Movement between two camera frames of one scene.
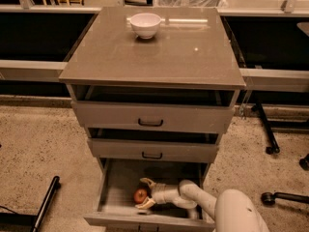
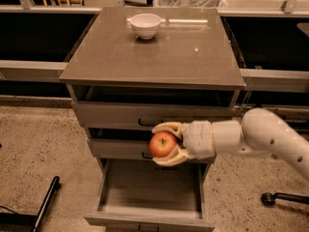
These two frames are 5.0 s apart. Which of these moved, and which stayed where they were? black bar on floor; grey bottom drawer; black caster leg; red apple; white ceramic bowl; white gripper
Moved: red apple; white gripper
Stayed: black caster leg; black bar on floor; white ceramic bowl; grey bottom drawer
